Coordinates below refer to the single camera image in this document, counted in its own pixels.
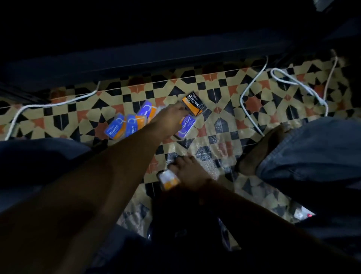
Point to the person's right hand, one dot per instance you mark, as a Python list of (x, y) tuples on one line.
[(191, 173)]

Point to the person's left hand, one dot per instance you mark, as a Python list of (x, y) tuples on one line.
[(169, 120)]

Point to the round floss box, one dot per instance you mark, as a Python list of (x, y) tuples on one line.
[(167, 180)]

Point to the black label dental floss box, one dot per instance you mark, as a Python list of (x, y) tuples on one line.
[(194, 103)]

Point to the dark metal shelf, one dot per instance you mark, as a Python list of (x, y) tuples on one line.
[(169, 53)]

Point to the person's left forearm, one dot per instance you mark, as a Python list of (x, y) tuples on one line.
[(70, 203)]

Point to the person's right forearm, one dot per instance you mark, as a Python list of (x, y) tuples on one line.
[(268, 234)]

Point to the person's right foot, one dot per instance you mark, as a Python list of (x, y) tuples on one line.
[(259, 152)]

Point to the person's right leg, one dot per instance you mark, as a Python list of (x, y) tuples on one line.
[(310, 152)]

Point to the person's leg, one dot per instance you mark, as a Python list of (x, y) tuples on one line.
[(310, 152), (28, 158)]

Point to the person's left leg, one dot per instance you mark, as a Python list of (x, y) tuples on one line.
[(28, 158)]

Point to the clear plastic bag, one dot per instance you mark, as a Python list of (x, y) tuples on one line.
[(203, 153)]

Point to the small white red wrapper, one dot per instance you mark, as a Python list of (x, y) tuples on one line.
[(303, 214)]

